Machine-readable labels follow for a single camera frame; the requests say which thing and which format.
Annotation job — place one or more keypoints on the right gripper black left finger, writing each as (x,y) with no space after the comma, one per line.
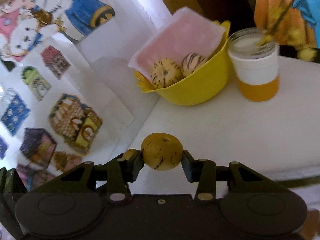
(118,173)

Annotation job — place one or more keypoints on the white orange glass jar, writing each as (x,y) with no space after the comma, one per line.
(255,60)

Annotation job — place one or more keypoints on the green-yellow pepino fruit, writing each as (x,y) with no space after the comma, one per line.
(161,151)

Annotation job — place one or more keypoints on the yellow flower branch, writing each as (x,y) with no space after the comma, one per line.
(287,17)

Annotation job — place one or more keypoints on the small yellow-brown fruit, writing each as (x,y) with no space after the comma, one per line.
(129,153)

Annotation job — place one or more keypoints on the striped melon in bowl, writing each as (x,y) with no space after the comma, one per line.
(165,73)
(192,62)

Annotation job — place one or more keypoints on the house drawings paper sheet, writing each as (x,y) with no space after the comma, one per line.
(56,114)

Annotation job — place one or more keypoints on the orange dress lady picture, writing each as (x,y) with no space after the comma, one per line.
(287,5)

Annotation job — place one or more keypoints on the pink foam sheet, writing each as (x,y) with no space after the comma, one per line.
(184,32)

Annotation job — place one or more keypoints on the yellow plastic bowl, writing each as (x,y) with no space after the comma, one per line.
(201,85)

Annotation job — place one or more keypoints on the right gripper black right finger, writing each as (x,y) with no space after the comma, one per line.
(204,172)

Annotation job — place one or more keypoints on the cartoon girl bear poster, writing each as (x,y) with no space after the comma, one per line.
(27,23)

